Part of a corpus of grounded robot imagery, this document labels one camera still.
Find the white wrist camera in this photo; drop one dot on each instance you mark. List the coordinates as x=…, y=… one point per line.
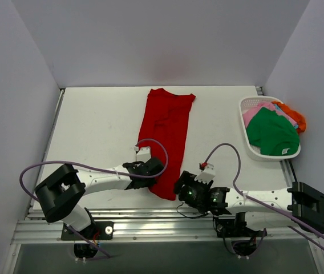
x=207, y=173
x=142, y=154

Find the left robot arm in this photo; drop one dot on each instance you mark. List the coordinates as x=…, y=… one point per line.
x=59, y=194

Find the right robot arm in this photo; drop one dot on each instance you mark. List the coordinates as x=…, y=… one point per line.
x=299, y=205

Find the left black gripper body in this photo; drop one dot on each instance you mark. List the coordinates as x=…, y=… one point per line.
x=154, y=169

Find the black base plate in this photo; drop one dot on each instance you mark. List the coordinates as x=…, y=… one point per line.
x=234, y=228
x=100, y=230

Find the red t-shirt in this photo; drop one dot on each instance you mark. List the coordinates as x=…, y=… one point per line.
x=165, y=120

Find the white laundry basket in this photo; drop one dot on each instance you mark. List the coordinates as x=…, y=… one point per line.
x=254, y=152

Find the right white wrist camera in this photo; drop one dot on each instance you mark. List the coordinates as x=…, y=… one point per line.
x=207, y=173

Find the green t-shirt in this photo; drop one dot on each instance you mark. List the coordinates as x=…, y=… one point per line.
x=273, y=134

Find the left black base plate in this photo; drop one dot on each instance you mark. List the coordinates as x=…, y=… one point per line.
x=100, y=230

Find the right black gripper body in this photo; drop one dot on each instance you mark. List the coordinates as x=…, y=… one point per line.
x=181, y=185

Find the pink t-shirt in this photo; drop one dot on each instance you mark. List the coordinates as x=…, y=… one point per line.
x=249, y=114

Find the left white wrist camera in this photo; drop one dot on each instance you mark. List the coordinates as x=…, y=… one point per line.
x=142, y=154

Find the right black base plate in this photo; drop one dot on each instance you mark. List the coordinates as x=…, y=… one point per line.
x=234, y=228

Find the aluminium rail frame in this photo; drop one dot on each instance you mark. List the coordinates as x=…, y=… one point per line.
x=99, y=126

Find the orange t-shirt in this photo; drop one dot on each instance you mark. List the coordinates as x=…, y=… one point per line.
x=300, y=122

